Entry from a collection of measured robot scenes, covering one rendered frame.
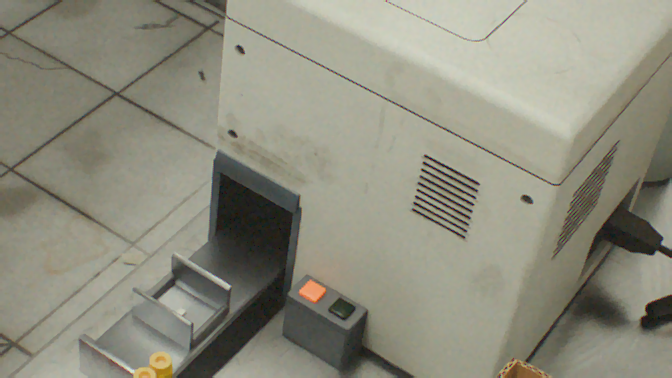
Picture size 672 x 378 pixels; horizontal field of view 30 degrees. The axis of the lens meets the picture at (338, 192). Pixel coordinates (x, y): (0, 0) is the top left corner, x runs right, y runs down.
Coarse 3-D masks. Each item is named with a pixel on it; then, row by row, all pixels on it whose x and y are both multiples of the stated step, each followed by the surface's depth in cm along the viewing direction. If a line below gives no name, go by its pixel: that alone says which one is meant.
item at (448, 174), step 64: (256, 0) 89; (320, 0) 87; (384, 0) 88; (448, 0) 89; (512, 0) 90; (576, 0) 90; (640, 0) 91; (256, 64) 93; (320, 64) 89; (384, 64) 85; (448, 64) 83; (512, 64) 84; (576, 64) 85; (640, 64) 87; (256, 128) 96; (320, 128) 92; (384, 128) 89; (448, 128) 85; (512, 128) 82; (576, 128) 80; (640, 128) 99; (256, 192) 100; (320, 192) 96; (384, 192) 92; (448, 192) 89; (512, 192) 85; (576, 192) 89; (320, 256) 100; (384, 256) 96; (448, 256) 92; (512, 256) 88; (576, 256) 101; (320, 320) 100; (384, 320) 100; (448, 320) 96; (512, 320) 92
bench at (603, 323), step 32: (640, 192) 122; (192, 224) 112; (160, 256) 109; (608, 256) 115; (640, 256) 116; (128, 288) 106; (608, 288) 112; (640, 288) 113; (96, 320) 103; (256, 320) 105; (576, 320) 109; (608, 320) 109; (640, 320) 110; (64, 352) 100; (224, 352) 102; (256, 352) 102; (288, 352) 103; (544, 352) 106; (576, 352) 106; (608, 352) 107; (640, 352) 107
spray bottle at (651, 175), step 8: (664, 128) 118; (664, 136) 119; (664, 144) 119; (656, 152) 120; (664, 152) 120; (656, 160) 121; (664, 160) 121; (648, 168) 122; (656, 168) 122; (664, 168) 122; (648, 176) 122; (656, 176) 122; (664, 176) 123
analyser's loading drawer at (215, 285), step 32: (256, 224) 107; (192, 256) 104; (224, 256) 104; (256, 256) 105; (160, 288) 100; (192, 288) 100; (224, 288) 98; (256, 288) 102; (128, 320) 98; (160, 320) 97; (192, 320) 99; (224, 320) 99; (96, 352) 93; (128, 352) 96; (192, 352) 96
